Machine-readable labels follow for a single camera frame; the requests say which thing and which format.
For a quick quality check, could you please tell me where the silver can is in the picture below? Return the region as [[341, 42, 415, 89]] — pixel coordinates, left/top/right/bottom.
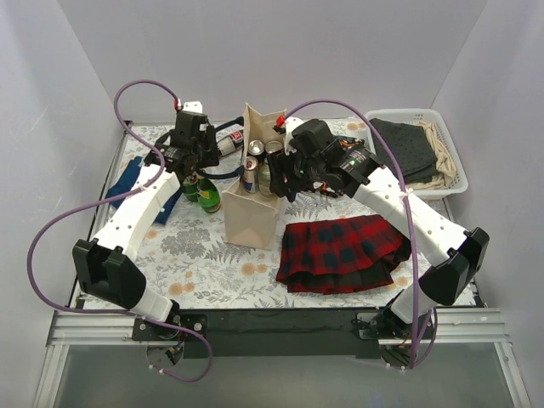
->
[[247, 140, 266, 161], [265, 140, 284, 156]]

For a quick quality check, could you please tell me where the green Perrier bottle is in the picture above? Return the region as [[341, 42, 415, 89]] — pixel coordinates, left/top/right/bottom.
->
[[197, 175, 221, 213], [183, 173, 198, 202]]

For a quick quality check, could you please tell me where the beige canvas tote bag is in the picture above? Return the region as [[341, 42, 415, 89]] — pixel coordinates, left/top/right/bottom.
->
[[222, 105, 285, 250]]

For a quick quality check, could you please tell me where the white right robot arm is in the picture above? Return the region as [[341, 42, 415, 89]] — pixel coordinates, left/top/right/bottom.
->
[[269, 116, 490, 338]]

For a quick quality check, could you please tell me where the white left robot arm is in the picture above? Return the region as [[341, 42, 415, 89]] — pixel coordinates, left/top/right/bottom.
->
[[72, 101, 218, 340]]

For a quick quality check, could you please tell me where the orange black patterned garment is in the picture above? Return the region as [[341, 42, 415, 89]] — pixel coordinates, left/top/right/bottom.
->
[[334, 135, 365, 148]]

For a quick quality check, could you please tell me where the dark grey dotted cloth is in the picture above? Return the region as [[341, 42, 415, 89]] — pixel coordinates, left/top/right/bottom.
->
[[370, 118, 439, 184]]

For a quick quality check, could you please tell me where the blue folded garment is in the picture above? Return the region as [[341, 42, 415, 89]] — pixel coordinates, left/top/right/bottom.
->
[[105, 156, 184, 225]]

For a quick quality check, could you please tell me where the white plastic basket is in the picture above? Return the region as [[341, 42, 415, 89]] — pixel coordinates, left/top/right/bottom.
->
[[365, 108, 468, 200]]

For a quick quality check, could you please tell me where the red plaid skirt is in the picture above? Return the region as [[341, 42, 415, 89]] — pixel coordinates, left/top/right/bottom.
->
[[276, 215, 411, 295]]

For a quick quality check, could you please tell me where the beige cloth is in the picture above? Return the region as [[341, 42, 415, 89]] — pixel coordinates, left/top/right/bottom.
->
[[416, 121, 457, 190]]

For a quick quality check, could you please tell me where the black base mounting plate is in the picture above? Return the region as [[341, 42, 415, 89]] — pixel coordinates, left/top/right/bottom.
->
[[131, 306, 420, 360]]

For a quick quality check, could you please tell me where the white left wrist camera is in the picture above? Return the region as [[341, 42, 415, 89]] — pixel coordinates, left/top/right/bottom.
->
[[175, 100, 203, 114]]

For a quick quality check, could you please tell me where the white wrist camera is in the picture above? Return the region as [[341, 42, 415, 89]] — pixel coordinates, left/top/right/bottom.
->
[[175, 100, 203, 114], [284, 116, 304, 156]]

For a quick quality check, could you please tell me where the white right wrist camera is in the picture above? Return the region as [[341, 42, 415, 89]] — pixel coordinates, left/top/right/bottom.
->
[[284, 116, 304, 156]]

